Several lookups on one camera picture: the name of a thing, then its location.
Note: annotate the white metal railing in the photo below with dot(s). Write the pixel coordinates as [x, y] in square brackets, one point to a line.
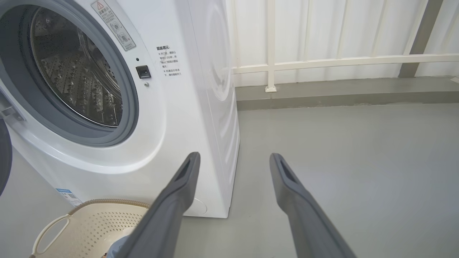
[270, 43]

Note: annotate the round black glass washer door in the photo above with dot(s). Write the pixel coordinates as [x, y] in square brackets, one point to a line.
[4, 157]

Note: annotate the blue energy label sticker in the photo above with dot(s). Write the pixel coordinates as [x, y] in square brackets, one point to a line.
[70, 197]

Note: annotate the steel washer drum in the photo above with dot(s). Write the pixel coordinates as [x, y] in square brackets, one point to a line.
[71, 68]

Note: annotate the round white filter cover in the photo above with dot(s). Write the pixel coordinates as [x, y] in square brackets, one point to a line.
[199, 207]

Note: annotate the cream perforated laundry basket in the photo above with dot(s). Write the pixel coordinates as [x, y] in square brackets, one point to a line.
[96, 229]

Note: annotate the white warning sticker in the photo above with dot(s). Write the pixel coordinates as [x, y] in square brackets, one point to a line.
[113, 23]

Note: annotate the white front-load washing machine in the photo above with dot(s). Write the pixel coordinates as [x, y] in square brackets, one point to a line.
[172, 136]

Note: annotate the blue garment with orange print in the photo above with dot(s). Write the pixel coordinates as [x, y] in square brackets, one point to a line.
[114, 249]

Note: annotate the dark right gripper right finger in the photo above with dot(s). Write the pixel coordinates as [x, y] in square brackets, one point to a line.
[304, 222]

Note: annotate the black door latch socket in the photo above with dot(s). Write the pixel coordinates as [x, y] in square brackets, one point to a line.
[143, 71]

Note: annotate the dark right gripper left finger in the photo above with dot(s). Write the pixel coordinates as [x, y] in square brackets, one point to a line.
[168, 215]

